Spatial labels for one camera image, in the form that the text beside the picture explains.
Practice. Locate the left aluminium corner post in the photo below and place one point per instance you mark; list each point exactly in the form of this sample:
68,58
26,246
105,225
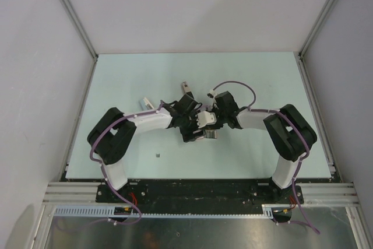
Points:
77,24

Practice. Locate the red white staple box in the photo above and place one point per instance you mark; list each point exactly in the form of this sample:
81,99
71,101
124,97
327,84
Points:
207,134

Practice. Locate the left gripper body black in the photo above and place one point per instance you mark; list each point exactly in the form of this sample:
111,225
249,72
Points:
189,125

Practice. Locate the aluminium frame rail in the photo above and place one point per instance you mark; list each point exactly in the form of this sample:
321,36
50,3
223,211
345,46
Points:
315,194

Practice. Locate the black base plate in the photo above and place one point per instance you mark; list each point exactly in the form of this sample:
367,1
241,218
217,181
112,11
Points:
200,196

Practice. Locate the beige black stapler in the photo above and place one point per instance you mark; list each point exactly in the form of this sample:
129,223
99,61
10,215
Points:
186,89

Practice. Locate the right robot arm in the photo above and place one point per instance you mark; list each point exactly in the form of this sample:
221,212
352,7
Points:
289,131

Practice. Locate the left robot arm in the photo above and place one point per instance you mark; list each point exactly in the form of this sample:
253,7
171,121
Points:
111,137

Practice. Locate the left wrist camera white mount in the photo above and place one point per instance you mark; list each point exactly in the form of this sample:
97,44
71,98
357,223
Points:
205,118

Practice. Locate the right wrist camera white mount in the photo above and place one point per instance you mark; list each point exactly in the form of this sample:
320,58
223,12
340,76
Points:
212,94

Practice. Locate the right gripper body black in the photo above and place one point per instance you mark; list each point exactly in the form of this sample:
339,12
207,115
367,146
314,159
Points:
220,116

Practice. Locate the right aluminium corner post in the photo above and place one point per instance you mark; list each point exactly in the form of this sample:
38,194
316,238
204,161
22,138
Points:
317,26

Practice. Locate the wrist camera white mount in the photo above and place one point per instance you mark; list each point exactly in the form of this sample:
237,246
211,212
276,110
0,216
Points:
205,118
212,94

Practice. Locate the aluminium corner post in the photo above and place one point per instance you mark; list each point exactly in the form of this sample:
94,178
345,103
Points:
77,24
317,26

